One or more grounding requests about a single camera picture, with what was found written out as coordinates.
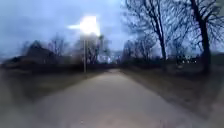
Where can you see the bare tree with dark clump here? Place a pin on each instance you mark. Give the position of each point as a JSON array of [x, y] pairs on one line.
[[93, 50]]

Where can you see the row of distant bare trees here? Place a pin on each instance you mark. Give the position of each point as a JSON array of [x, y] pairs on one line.
[[141, 50]]

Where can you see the pale grey paved path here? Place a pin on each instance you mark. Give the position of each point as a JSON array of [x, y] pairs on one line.
[[110, 100]]

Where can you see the large bare tree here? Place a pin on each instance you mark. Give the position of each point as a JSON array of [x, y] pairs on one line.
[[162, 46], [205, 46]]

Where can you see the dark bushes and trees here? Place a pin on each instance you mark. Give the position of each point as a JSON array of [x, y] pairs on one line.
[[36, 56]]

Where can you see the grass verge with large trees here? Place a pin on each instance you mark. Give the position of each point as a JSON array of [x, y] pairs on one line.
[[186, 86]]

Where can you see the street lamp post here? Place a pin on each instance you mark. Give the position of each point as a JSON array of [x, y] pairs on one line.
[[84, 56]]

